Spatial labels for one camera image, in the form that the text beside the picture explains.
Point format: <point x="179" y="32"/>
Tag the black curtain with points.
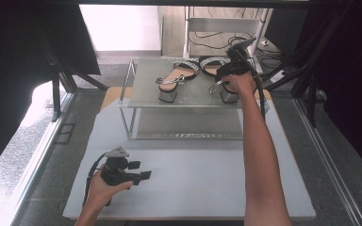
<point x="19" y="62"/>
<point x="352" y="78"/>

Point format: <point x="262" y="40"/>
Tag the aluminium frame rail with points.
<point x="37" y="157"/>
<point x="326" y="160"/>

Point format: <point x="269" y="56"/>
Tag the white power strip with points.
<point x="278" y="76"/>

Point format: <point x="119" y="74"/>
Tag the white table mat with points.
<point x="188" y="188"/>

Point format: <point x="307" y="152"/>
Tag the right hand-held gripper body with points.
<point x="237" y="61"/>

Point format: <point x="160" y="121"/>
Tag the person's left hand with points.
<point x="105" y="191"/>

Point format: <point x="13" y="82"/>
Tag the grey two-tier shoe rack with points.
<point x="151" y="88"/>

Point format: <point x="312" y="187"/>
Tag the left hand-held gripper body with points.
<point x="116" y="171"/>

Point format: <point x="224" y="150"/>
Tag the white metal stand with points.
<point x="223" y="24"/>

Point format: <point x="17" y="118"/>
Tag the black metal stand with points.
<point x="311" y="94"/>
<point x="56" y="97"/>

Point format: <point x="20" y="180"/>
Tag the person's right hand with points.
<point x="242" y="84"/>

